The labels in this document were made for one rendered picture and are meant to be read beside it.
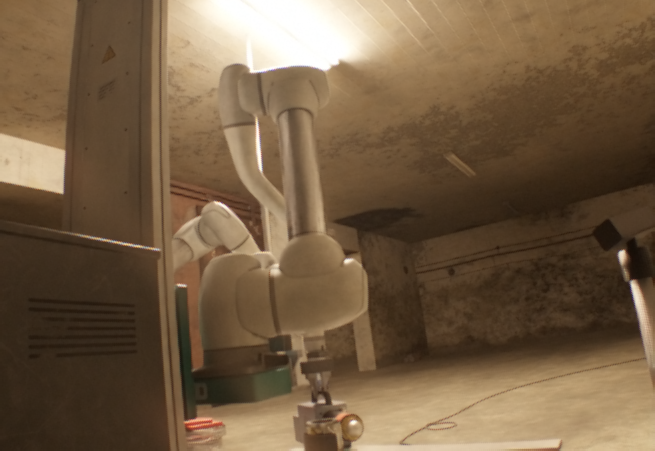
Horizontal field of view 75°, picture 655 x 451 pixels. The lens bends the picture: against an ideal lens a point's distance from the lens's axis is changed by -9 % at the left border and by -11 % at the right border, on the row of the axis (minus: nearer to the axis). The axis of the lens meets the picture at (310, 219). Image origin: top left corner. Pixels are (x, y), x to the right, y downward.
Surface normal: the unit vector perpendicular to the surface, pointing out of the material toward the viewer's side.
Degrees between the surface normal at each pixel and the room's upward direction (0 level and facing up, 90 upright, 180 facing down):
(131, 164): 90
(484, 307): 90
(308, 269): 77
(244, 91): 108
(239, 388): 90
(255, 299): 88
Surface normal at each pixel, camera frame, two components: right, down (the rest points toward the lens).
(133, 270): 0.88, -0.22
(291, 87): -0.01, -0.33
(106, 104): -0.45, -0.18
